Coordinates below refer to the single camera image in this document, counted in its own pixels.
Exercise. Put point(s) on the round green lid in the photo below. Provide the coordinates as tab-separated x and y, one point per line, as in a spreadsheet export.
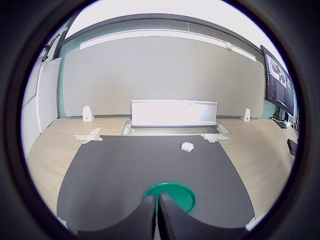
176	195

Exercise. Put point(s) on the small white plastic terminal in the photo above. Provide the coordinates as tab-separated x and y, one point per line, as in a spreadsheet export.
187	147

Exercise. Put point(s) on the dark grey mat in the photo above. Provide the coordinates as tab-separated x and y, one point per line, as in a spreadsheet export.
125	175

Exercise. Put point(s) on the white tape piece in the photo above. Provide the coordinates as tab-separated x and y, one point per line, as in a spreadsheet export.
250	224
88	137
62	222
213	137

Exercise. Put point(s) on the flat black device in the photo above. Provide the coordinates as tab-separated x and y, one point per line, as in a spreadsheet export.
292	147

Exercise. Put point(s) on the white partition panel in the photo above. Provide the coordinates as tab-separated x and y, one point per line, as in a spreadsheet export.
47	100

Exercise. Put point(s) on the grey partition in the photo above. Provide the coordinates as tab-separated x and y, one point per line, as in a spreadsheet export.
162	75

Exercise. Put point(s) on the black computer screen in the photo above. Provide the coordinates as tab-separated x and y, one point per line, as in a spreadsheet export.
277	82

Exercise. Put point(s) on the small white bracket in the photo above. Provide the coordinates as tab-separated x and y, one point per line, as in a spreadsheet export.
247	115
87	114

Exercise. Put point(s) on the white partition top rail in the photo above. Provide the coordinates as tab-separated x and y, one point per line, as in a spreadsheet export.
160	33

